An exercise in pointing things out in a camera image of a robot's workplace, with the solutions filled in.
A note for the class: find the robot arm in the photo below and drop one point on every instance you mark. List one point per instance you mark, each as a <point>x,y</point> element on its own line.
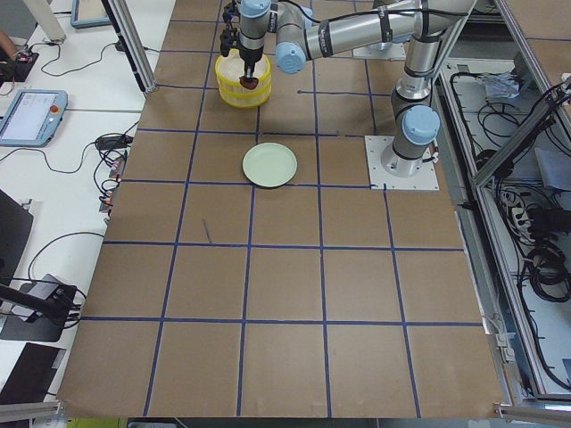
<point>301,38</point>

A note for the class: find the teach pendant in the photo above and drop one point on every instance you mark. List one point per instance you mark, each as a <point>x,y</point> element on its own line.
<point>33,117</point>
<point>88,14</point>

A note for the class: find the teach pendant near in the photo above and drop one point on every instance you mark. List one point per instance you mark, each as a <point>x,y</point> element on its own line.
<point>33,117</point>

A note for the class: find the teach pendant far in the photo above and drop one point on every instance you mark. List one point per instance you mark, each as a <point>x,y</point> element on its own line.
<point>88,14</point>

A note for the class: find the pale green plate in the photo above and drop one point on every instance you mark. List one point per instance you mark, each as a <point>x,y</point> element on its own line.
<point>269,165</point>

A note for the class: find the aluminium frame post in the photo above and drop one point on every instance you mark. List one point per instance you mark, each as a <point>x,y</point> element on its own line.
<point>126,31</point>

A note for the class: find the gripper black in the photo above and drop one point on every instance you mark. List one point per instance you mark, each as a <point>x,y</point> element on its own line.
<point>250,53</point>

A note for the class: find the yellow steamer layer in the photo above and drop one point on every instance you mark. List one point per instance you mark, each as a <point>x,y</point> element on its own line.
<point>229,69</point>

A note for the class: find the brown bun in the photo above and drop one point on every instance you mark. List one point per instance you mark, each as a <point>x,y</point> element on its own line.
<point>248,83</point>

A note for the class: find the black power adapter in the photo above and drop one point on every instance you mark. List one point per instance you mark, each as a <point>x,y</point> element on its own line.
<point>105,143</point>

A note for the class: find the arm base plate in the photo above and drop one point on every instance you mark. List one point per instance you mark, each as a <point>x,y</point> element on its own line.
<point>392,52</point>
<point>387,171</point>

